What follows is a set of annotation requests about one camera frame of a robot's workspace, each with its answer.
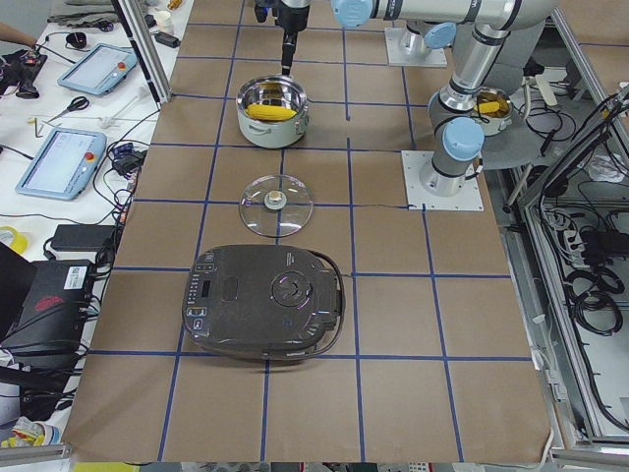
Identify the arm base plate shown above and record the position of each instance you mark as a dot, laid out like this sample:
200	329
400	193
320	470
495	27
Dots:
410	49
426	189

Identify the pale green cooking pot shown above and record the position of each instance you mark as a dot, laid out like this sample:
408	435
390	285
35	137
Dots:
274	90

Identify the blue teach pendant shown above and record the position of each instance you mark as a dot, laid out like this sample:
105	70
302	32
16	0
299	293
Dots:
63	165
102	70

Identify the black rice cooker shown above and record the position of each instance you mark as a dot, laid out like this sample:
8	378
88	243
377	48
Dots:
264	302

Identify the yellow corn cob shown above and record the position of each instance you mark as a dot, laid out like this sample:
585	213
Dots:
270	113

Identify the black power adapter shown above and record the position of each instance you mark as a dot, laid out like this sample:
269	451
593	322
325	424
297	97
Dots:
81	238

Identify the aluminium frame post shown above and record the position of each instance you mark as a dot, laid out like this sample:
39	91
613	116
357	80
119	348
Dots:
131	17

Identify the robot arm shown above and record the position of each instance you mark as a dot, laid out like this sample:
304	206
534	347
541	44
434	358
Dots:
459	139

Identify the glass pot lid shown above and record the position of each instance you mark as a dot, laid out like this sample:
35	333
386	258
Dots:
276	206

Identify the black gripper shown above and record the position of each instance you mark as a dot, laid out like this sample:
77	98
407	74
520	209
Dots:
293	20

